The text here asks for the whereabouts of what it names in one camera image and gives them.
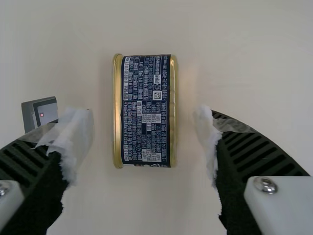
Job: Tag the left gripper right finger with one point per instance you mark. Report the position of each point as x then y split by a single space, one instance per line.
244 166

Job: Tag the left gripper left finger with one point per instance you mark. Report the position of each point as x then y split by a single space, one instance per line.
36 183

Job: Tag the rectangular tin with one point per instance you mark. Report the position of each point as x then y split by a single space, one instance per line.
144 110

